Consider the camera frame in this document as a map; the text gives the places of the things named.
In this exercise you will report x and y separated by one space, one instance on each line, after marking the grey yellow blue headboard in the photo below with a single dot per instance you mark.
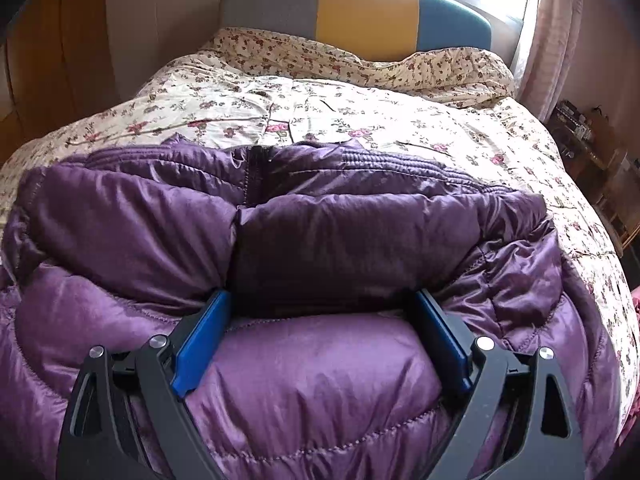
360 10

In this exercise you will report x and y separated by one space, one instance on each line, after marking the rattan chair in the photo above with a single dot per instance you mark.
622 200

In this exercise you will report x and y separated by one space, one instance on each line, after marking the pink ruffled blanket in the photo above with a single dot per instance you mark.
634 302

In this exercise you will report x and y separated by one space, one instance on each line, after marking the cluttered wooden side table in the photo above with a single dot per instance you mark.
580 135

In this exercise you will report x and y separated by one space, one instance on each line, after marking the floral quilt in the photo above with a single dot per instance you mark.
390 110

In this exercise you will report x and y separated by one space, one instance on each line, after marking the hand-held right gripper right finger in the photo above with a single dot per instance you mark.
445 342

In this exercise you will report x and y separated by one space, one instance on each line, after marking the purple quilted down jacket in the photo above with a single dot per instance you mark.
310 240

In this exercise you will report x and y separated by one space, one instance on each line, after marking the wooden wardrobe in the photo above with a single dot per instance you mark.
55 65

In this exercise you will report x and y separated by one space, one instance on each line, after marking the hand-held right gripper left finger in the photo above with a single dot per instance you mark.
202 342

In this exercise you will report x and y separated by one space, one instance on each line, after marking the floral pink curtain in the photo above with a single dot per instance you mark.
552 45

